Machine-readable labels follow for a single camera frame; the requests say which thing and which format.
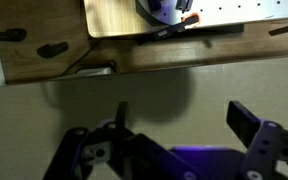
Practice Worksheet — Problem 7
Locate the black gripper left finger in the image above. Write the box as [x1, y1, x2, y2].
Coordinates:
[43, 100, 198, 180]

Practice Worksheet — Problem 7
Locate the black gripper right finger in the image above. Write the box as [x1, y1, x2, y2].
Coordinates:
[225, 100, 288, 180]

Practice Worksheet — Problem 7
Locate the white power strip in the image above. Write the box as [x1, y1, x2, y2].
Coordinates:
[76, 66, 114, 77]

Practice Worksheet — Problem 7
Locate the black clamp with orange grip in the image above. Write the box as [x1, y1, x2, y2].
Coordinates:
[154, 12, 202, 39]

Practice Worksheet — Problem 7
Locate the black oblong floor object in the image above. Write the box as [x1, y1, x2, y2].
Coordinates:
[36, 41, 70, 59]
[0, 28, 28, 43]

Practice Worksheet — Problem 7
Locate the white perforated mounting plate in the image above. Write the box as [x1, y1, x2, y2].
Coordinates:
[135, 0, 288, 29]

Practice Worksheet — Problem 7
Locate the light wooden base board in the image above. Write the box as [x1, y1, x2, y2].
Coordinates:
[83, 0, 246, 39]

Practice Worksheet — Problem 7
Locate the thin black floor cable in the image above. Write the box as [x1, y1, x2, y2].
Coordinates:
[61, 38, 119, 77]

